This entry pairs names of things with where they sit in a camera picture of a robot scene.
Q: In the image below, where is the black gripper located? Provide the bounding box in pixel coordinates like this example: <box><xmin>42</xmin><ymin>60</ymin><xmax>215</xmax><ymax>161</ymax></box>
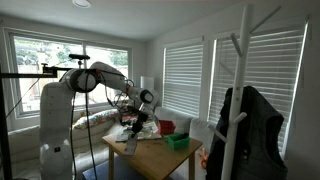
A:
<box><xmin>130</xmin><ymin>111</ymin><xmax>150</xmax><ymax>140</ymax></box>

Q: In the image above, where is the small grey book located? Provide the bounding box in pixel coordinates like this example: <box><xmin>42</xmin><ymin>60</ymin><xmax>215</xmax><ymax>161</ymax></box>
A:
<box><xmin>123</xmin><ymin>133</ymin><xmax>140</xmax><ymax>157</ymax></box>

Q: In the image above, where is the red basket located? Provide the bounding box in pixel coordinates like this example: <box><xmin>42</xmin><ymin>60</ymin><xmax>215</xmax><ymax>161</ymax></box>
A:
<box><xmin>157</xmin><ymin>119</ymin><xmax>177</xmax><ymax>136</ymax></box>

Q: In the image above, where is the green basket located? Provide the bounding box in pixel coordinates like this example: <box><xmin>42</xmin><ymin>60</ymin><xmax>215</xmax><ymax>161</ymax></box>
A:
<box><xmin>164</xmin><ymin>132</ymin><xmax>191</xmax><ymax>151</ymax></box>

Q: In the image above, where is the pile of clothes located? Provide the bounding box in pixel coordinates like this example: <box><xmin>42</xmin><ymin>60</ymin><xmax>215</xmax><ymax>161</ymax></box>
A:
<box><xmin>115</xmin><ymin>114</ymin><xmax>163</xmax><ymax>143</ymax></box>

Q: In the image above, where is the red flat object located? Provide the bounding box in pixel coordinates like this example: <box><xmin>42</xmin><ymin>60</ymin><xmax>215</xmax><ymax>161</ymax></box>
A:
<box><xmin>121</xmin><ymin>114</ymin><xmax>139</xmax><ymax>124</ymax></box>

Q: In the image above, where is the wooden table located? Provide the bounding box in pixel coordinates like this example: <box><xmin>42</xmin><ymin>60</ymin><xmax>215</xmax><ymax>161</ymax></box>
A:
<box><xmin>102</xmin><ymin>131</ymin><xmax>204</xmax><ymax>180</ymax></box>

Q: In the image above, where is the blue rug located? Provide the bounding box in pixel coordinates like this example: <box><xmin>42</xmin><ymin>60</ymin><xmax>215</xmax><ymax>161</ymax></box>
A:
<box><xmin>82</xmin><ymin>155</ymin><xmax>175</xmax><ymax>180</ymax></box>

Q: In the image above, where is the floral pillow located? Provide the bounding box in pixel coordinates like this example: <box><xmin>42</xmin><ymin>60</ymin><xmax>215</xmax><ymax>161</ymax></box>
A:
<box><xmin>72</xmin><ymin>108</ymin><xmax>121</xmax><ymax>131</ymax></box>

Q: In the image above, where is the white sofa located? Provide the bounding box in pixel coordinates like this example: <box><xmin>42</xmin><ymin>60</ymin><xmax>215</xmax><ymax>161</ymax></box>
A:
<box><xmin>8</xmin><ymin>105</ymin><xmax>218</xmax><ymax>180</ymax></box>

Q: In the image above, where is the orange object on floor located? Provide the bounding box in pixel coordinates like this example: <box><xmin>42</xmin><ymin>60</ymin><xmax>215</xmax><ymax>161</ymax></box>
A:
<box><xmin>198</xmin><ymin>147</ymin><xmax>210</xmax><ymax>170</ymax></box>

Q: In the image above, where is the narrow white window blind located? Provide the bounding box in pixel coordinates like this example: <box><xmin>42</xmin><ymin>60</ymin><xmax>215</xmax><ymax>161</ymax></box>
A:
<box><xmin>162</xmin><ymin>43</ymin><xmax>205</xmax><ymax>118</ymax></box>

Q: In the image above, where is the white coat rack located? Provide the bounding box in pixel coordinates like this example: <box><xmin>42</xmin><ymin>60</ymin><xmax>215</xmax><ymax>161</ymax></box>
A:
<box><xmin>208</xmin><ymin>3</ymin><xmax>283</xmax><ymax>180</ymax></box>

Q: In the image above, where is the dark grey vest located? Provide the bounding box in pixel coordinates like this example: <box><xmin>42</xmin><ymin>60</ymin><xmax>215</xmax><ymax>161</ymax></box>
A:
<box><xmin>205</xmin><ymin>85</ymin><xmax>289</xmax><ymax>180</ymax></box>

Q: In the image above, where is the round ceiling light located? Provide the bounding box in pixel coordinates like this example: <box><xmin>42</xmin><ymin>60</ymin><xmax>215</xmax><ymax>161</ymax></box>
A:
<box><xmin>71</xmin><ymin>0</ymin><xmax>92</xmax><ymax>9</ymax></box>

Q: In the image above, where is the wide white window blind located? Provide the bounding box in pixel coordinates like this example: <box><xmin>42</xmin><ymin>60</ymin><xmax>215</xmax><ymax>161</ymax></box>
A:
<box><xmin>207</xmin><ymin>27</ymin><xmax>306</xmax><ymax>155</ymax></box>

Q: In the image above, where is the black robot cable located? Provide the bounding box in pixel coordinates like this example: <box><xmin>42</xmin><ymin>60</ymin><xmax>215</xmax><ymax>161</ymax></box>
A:
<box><xmin>69</xmin><ymin>68</ymin><xmax>141</xmax><ymax>180</ymax></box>

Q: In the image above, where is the black camera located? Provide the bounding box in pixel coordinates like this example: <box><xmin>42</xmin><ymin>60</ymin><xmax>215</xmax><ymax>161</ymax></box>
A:
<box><xmin>68</xmin><ymin>53</ymin><xmax>91</xmax><ymax>61</ymax></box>

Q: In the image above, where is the black camera stand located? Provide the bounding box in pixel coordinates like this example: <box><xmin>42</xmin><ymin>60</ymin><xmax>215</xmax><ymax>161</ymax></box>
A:
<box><xmin>0</xmin><ymin>59</ymin><xmax>84</xmax><ymax>180</ymax></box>

